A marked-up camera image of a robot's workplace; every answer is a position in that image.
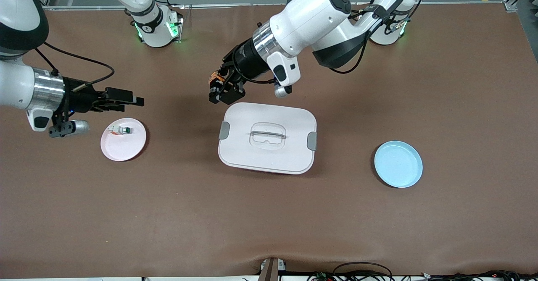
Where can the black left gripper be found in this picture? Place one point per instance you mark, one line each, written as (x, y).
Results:
(249, 57)

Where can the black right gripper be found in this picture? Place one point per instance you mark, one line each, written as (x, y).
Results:
(80, 97)

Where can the orange push button switch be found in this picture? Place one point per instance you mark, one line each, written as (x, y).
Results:
(214, 77)

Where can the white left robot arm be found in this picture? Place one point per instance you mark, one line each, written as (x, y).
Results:
(311, 16)

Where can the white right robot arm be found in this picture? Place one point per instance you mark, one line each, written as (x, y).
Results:
(17, 87)

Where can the grey box latch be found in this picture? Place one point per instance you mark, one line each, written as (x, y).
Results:
(224, 130)
(312, 141)

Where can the pink round plate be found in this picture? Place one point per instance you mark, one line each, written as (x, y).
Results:
(124, 148)

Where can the white lidded storage box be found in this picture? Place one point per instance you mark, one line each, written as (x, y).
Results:
(269, 155)

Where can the brown table mat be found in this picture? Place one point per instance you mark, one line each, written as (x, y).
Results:
(269, 214)

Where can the light blue round plate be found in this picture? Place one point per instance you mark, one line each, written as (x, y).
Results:
(399, 167)

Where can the green push button switch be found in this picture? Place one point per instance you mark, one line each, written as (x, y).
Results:
(125, 130)

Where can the metal post with clamp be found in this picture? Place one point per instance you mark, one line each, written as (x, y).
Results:
(269, 270)

